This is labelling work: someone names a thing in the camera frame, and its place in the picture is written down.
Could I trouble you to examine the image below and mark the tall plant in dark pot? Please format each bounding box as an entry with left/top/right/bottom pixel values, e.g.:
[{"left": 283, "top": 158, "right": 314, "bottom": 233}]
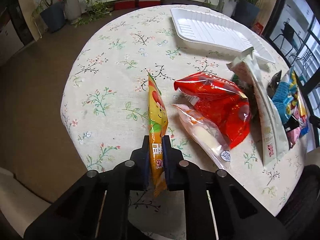
[{"left": 233, "top": 0, "right": 260, "bottom": 28}]

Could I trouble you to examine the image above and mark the left red storage box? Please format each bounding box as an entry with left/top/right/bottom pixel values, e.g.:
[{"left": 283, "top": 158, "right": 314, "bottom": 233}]
[{"left": 114, "top": 0, "right": 136, "bottom": 10}]

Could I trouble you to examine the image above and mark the orange yellow snack packet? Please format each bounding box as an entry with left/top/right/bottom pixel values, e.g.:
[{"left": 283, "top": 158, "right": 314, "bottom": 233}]
[{"left": 148, "top": 73, "right": 168, "bottom": 198}]

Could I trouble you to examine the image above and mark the plant in dark blue pot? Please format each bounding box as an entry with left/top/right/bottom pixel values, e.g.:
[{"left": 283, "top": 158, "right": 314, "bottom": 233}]
[{"left": 31, "top": 0, "right": 66, "bottom": 33}]

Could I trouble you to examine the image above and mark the white plastic tray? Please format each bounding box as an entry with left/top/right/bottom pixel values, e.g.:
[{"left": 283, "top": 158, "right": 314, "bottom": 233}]
[{"left": 170, "top": 8, "right": 275, "bottom": 64}]

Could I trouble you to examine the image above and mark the right red storage box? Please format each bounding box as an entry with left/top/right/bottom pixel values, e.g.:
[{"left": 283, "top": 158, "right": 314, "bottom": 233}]
[{"left": 138, "top": 0, "right": 161, "bottom": 8}]

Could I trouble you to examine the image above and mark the red paper bag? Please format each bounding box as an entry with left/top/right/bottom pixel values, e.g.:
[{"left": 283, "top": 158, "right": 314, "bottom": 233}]
[{"left": 252, "top": 22, "right": 264, "bottom": 35}]

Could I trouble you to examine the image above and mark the floral tablecloth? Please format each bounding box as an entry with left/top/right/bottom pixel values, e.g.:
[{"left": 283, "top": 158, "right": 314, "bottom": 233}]
[{"left": 60, "top": 4, "right": 306, "bottom": 240}]

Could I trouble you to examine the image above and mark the trailing green vine plant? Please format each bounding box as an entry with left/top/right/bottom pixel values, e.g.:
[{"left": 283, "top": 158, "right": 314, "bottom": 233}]
[{"left": 73, "top": 0, "right": 110, "bottom": 27}]

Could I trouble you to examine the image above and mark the tall white snack bag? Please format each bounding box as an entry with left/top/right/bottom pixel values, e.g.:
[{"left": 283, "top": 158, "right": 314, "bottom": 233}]
[{"left": 227, "top": 47, "right": 289, "bottom": 169}]

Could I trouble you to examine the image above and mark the large red snack bag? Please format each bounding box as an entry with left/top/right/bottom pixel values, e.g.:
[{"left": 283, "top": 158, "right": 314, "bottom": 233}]
[{"left": 174, "top": 72, "right": 251, "bottom": 148}]

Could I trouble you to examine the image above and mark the red storage box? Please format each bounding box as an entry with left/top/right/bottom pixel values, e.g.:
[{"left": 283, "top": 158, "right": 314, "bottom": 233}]
[
  {"left": 138, "top": 0, "right": 161, "bottom": 8},
  {"left": 114, "top": 0, "right": 136, "bottom": 10}
]

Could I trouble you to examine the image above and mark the clear pink bread packet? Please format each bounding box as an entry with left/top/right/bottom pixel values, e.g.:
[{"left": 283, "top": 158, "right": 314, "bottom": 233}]
[{"left": 173, "top": 104, "right": 231, "bottom": 170}]

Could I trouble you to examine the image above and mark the pink small snack packet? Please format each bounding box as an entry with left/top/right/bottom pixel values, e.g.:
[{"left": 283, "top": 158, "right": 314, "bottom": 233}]
[{"left": 284, "top": 115, "right": 301, "bottom": 149}]

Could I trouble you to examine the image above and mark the light blue cartoon snack bag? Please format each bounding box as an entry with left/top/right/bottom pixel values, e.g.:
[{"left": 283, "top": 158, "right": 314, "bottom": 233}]
[{"left": 272, "top": 68, "right": 309, "bottom": 138}]

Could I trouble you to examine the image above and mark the black snack packet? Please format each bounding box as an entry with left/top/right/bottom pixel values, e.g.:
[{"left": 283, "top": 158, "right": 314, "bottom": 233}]
[{"left": 267, "top": 70, "right": 282, "bottom": 98}]

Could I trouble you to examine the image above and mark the black chair outside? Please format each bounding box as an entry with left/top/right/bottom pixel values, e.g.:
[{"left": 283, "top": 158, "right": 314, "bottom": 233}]
[{"left": 272, "top": 21, "right": 316, "bottom": 68}]

